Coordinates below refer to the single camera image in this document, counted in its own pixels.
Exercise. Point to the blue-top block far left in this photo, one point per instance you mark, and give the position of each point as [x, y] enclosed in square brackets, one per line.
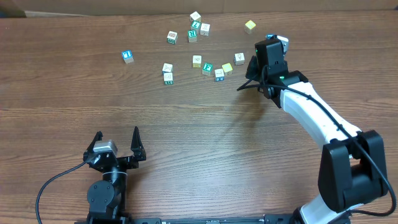
[127, 56]

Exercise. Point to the green-top R block rear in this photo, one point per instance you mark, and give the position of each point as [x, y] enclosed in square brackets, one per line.
[192, 36]

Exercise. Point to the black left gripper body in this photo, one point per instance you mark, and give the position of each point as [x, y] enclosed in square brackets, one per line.
[125, 163]

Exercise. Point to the green F letter block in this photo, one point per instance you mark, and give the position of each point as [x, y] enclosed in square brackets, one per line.
[207, 69]

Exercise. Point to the green R letter block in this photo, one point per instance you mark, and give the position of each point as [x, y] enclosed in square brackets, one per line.
[168, 78]

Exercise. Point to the green L letter block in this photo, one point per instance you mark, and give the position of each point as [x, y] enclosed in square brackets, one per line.
[195, 25]

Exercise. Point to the green B letter block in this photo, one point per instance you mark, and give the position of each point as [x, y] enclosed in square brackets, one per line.
[172, 37]

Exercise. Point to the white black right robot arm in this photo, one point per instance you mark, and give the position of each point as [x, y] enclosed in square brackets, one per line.
[353, 175]

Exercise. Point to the yellow-top block far right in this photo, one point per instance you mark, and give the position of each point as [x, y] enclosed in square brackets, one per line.
[249, 27]

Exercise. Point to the blue-sided wooden block rear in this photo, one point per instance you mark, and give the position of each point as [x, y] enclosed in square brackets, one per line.
[205, 29]

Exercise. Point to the plain wooden block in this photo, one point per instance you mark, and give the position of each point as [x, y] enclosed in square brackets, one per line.
[167, 68]
[195, 16]

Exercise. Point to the yellow-top wooden block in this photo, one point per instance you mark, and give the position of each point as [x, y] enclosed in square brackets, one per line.
[227, 68]

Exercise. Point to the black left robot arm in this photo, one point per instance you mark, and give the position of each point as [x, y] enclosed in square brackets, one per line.
[107, 197]

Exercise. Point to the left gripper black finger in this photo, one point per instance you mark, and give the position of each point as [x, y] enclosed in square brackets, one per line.
[137, 147]
[97, 137]

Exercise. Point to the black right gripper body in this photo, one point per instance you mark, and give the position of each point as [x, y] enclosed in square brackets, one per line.
[254, 72]

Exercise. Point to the rear plain wooden block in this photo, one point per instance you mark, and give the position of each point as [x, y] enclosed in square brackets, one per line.
[195, 16]

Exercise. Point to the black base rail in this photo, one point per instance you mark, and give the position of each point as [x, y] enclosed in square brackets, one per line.
[217, 220]

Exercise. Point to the yellow-sided wooden block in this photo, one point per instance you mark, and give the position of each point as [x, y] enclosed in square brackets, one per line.
[196, 61]

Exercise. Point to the plain top wooden block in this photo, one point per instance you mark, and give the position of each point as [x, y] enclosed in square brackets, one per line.
[167, 68]

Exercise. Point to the blue D letter block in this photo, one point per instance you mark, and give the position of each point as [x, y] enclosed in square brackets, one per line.
[239, 59]

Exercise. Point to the blue T letter block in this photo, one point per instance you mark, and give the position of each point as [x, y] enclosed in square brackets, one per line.
[219, 75]

